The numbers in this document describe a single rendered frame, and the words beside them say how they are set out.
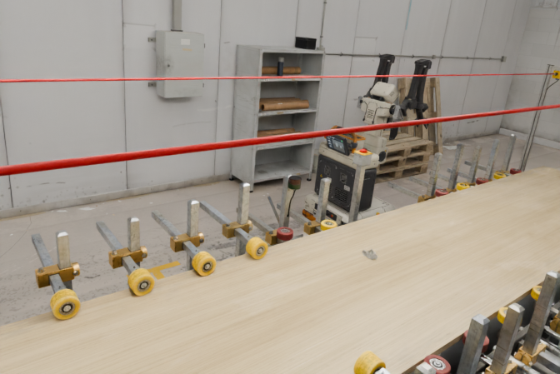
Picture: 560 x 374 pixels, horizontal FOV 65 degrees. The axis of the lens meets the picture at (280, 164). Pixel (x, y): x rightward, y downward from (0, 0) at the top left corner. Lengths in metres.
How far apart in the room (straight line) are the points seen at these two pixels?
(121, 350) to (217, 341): 0.29
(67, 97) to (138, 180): 1.07
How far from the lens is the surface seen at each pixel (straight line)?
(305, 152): 5.41
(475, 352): 1.39
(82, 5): 4.27
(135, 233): 1.79
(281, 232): 2.11
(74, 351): 1.52
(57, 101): 4.31
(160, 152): 0.43
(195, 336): 1.52
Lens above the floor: 1.88
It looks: 19 degrees down
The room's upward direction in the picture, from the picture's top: 5 degrees clockwise
